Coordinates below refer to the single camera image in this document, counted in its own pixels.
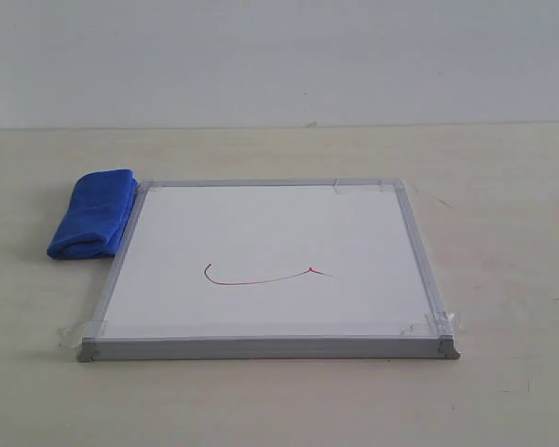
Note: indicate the blue cloth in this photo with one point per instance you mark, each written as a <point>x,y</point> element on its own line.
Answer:
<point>96,218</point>

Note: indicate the clear tape front left corner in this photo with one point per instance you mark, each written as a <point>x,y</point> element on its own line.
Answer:
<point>73,336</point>

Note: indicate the clear tape back right corner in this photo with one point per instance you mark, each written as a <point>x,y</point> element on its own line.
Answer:
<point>340,187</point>

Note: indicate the clear tape corner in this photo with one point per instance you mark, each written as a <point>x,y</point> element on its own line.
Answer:
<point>149,185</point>
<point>433,325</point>
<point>73,336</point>
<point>340,187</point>

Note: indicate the white board with aluminium frame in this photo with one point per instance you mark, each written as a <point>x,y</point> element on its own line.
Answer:
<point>268,270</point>

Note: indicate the clear tape front right corner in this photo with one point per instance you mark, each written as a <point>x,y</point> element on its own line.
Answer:
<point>433,325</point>

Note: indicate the clear tape back left corner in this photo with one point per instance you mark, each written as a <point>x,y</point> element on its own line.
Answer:
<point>149,185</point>

